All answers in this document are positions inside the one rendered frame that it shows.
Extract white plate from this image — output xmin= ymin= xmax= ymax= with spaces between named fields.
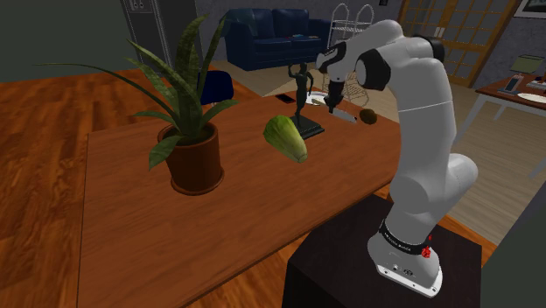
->
xmin=304 ymin=89 xmax=330 ymax=108

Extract knife with silver blade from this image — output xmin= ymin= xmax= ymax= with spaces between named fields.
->
xmin=332 ymin=107 xmax=358 ymax=124

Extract dark figure statue on base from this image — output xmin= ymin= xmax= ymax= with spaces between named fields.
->
xmin=287 ymin=61 xmax=326 ymax=140

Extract brown kiwi fruit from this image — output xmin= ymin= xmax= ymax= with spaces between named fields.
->
xmin=359 ymin=108 xmax=379 ymax=126

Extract green lettuce head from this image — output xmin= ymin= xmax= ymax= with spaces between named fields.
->
xmin=262 ymin=115 xmax=309 ymax=164

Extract dark blue sofa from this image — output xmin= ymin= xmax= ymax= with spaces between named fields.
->
xmin=223 ymin=8 xmax=333 ymax=73

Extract dark blue chair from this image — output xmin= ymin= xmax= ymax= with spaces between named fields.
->
xmin=197 ymin=70 xmax=235 ymax=107

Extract wooden lattice door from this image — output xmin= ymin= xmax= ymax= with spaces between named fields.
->
xmin=397 ymin=0 xmax=522 ymax=89

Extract potted green snake plant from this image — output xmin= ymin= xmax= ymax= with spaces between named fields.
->
xmin=34 ymin=13 xmax=241 ymax=197

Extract dark robot stand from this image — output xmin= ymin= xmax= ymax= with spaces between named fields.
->
xmin=282 ymin=194 xmax=484 ymax=308

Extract wooden side table white legs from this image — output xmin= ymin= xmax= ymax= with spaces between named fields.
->
xmin=452 ymin=53 xmax=546 ymax=179

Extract grey panelled door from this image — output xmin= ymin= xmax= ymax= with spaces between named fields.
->
xmin=119 ymin=0 xmax=175 ymax=69

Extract white wire rack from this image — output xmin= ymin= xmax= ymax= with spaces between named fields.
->
xmin=326 ymin=3 xmax=375 ymax=109

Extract wall picture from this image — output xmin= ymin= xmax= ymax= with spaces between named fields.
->
xmin=513 ymin=0 xmax=546 ymax=20

